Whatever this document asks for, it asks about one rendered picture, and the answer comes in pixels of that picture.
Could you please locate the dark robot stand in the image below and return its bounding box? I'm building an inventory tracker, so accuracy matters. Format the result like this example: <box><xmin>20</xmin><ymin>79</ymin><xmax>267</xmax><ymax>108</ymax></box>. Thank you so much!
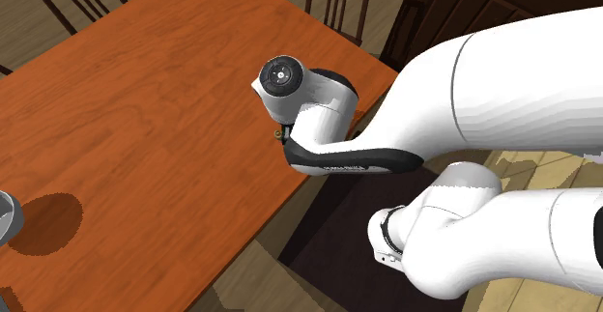
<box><xmin>277</xmin><ymin>163</ymin><xmax>474</xmax><ymax>312</ymax></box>

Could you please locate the orange-brown wooden table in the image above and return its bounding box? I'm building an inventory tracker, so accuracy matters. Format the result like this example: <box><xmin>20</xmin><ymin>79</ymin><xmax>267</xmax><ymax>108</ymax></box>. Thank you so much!
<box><xmin>0</xmin><ymin>0</ymin><xmax>401</xmax><ymax>312</ymax></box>

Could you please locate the dark wooden cabinet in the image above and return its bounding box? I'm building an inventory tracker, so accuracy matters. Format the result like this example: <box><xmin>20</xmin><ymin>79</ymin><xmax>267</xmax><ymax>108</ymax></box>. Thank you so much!
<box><xmin>378</xmin><ymin>0</ymin><xmax>603</xmax><ymax>73</ymax></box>

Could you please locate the grey metal bowl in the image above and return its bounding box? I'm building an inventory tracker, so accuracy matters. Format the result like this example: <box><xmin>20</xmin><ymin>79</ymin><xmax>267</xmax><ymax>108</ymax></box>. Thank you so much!
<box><xmin>0</xmin><ymin>189</ymin><xmax>25</xmax><ymax>247</ymax></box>

